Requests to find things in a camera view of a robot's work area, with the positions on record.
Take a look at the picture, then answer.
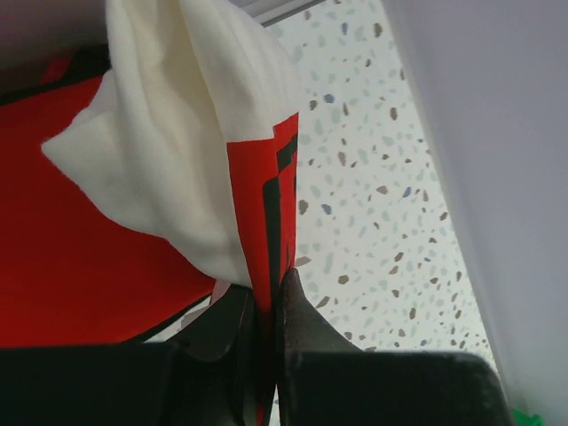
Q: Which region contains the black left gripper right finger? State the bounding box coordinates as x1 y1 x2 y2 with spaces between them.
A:
275 269 510 426

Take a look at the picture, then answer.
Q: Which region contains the white t shirt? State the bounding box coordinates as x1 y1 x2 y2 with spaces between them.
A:
42 1 299 425

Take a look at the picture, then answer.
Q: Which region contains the green plastic tray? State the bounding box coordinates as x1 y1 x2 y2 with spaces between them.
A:
511 409 545 426

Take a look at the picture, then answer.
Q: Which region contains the red folded t shirt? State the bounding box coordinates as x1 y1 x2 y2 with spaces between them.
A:
0 59 217 350

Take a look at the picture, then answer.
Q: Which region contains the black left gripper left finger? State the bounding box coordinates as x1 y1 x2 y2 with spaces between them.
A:
1 287 256 425

